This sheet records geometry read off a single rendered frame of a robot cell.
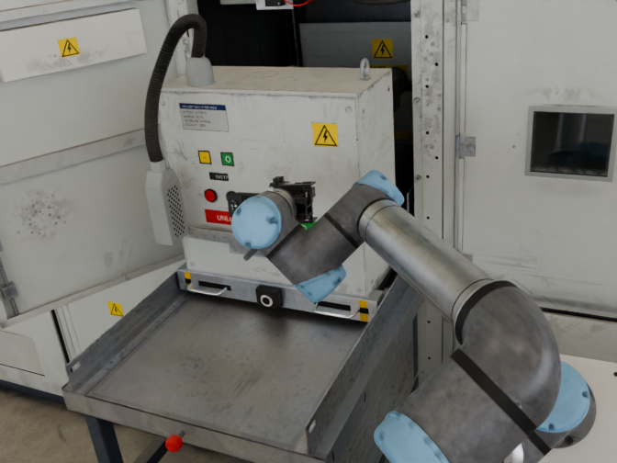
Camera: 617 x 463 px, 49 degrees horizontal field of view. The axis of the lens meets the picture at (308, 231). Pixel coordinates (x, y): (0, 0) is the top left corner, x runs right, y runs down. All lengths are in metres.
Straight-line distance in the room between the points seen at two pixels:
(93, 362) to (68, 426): 1.30
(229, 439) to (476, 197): 0.78
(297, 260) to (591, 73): 0.77
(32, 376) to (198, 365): 1.51
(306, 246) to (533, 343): 0.41
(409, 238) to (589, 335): 0.92
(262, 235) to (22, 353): 2.02
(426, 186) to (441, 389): 0.98
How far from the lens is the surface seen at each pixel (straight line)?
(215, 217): 1.62
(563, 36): 1.49
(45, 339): 2.76
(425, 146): 1.63
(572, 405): 1.15
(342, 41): 2.30
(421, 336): 1.88
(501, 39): 1.51
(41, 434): 2.88
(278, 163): 1.47
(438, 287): 0.85
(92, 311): 2.49
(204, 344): 1.59
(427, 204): 1.68
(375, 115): 1.46
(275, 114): 1.44
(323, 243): 1.02
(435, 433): 0.73
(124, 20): 1.77
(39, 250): 1.85
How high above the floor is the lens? 1.74
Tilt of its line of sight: 26 degrees down
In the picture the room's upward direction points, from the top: 5 degrees counter-clockwise
